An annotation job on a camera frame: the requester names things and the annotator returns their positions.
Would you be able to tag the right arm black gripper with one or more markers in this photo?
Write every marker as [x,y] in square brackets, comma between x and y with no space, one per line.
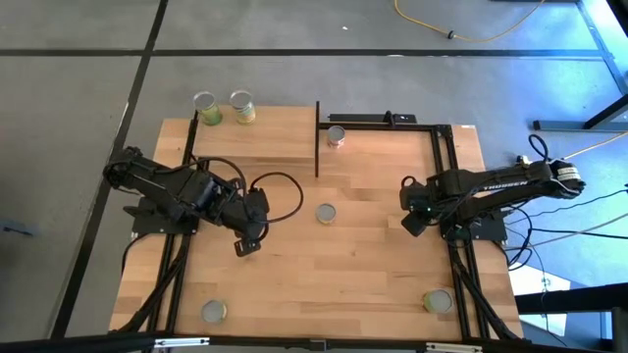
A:
[417,196]

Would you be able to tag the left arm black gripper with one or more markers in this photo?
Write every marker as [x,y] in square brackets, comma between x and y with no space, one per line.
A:
[247,213]

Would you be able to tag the silver lid tin can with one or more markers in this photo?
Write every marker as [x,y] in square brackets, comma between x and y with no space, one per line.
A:
[214,311]

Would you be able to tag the green patterned label tin can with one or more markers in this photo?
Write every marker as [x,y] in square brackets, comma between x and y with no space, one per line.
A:
[439,300]

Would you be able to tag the pale label tin can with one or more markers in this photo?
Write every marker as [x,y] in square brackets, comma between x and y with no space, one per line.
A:
[326,214]

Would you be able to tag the red tomato label tin can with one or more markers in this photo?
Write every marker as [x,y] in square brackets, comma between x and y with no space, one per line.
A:
[336,135]

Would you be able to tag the yellow label tin can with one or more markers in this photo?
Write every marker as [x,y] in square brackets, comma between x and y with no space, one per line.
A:
[244,113]

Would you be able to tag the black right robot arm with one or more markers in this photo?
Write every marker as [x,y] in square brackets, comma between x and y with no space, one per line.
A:
[500,186]

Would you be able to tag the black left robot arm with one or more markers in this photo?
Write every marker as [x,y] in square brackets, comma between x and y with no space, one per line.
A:
[167,184]

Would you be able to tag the black crossbar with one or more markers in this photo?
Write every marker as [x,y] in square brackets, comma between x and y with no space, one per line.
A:
[98,343]

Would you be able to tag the black metal beam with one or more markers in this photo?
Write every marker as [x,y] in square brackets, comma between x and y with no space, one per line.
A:
[579,296]

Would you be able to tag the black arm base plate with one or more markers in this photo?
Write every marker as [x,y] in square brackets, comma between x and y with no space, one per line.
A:
[157,226]
[490,231]

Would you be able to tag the black aluminium table frame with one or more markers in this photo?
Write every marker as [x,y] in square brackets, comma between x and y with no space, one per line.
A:
[373,127]

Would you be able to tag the silver metal bracket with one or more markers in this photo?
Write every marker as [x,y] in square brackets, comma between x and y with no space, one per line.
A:
[181,342]
[454,348]

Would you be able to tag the wooden shelf with black frame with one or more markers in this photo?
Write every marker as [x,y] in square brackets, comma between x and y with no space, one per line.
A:
[275,132]

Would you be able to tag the black metal table leg frame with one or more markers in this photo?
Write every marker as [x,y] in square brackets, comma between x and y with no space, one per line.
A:
[564,125]

